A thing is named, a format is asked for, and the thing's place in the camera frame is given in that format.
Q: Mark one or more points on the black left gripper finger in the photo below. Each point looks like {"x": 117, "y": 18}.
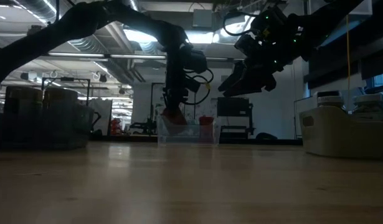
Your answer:
{"x": 166, "y": 101}
{"x": 182, "y": 102}

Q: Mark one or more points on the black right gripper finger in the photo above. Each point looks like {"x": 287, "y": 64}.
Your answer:
{"x": 234, "y": 79}
{"x": 256, "y": 83}

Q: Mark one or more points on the gold-lidded spice jar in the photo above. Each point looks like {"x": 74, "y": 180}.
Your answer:
{"x": 23, "y": 98}
{"x": 60, "y": 98}

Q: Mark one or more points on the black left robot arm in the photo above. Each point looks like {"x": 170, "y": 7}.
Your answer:
{"x": 38, "y": 37}

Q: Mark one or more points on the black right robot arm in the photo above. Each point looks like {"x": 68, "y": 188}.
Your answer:
{"x": 328, "y": 15}

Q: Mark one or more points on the black monitor cart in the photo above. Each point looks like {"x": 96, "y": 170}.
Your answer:
{"x": 233, "y": 107}

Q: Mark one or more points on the clear plastic bin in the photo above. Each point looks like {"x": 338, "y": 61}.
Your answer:
{"x": 191, "y": 137}

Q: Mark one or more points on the black distant equipment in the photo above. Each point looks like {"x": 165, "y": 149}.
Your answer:
{"x": 143, "y": 127}

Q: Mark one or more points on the ceiling light panel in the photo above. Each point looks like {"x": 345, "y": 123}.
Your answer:
{"x": 138, "y": 35}
{"x": 200, "y": 37}

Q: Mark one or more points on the black rounded object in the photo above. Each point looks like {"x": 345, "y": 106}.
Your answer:
{"x": 266, "y": 137}

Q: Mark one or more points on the red object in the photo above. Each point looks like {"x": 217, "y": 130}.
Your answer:
{"x": 116, "y": 127}

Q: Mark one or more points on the grey ceiling box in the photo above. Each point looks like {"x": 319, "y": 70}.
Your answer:
{"x": 203, "y": 18}

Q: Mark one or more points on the white panel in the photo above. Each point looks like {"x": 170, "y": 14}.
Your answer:
{"x": 104, "y": 109}

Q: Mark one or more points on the dark grey plastic bin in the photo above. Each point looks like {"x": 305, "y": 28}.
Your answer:
{"x": 82, "y": 130}

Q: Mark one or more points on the grey overhead tube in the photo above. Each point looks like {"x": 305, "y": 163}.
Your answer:
{"x": 85, "y": 55}

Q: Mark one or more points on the white plastic bin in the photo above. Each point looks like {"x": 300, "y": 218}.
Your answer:
{"x": 343, "y": 137}

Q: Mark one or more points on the black gantry frame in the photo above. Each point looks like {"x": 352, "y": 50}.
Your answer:
{"x": 66, "y": 79}
{"x": 154, "y": 93}

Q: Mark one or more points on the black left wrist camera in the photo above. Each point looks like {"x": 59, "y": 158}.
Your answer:
{"x": 197, "y": 60}

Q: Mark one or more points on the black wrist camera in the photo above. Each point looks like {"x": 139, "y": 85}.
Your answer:
{"x": 197, "y": 60}
{"x": 272, "y": 18}

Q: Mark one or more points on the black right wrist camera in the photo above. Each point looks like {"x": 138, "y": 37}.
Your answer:
{"x": 272, "y": 18}

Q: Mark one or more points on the rectangular metal duct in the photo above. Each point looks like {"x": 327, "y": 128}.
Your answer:
{"x": 231, "y": 28}

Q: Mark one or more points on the black wall panel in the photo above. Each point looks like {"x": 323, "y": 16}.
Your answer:
{"x": 328, "y": 71}

